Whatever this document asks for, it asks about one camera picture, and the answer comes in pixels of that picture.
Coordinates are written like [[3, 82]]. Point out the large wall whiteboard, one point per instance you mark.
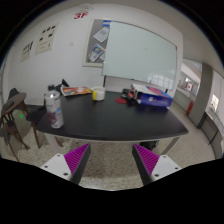
[[140, 53]]

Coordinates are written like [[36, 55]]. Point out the small white wall poster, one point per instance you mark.
[[27, 51]]

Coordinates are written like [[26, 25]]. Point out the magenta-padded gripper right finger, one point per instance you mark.
[[146, 160]]

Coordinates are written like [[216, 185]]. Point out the brown wooden chair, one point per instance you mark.
[[13, 106]]

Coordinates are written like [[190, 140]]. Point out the grey pin board with papers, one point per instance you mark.
[[95, 40]]

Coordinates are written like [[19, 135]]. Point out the red fire extinguisher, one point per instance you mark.
[[190, 107]]

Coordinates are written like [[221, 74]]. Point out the red and black tool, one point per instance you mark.
[[128, 94]]

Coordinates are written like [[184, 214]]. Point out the black pointed object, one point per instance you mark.
[[64, 83]]

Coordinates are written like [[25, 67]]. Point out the blue and white cardboard box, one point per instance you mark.
[[155, 96]]

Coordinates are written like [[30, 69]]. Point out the large white wall poster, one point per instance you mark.
[[46, 38]]

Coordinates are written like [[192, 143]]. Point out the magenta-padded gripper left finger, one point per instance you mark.
[[77, 158]]

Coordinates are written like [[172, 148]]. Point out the clear black-capped drink bottle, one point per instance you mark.
[[54, 108]]

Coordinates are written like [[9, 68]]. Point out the red floor number sign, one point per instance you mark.
[[81, 15]]

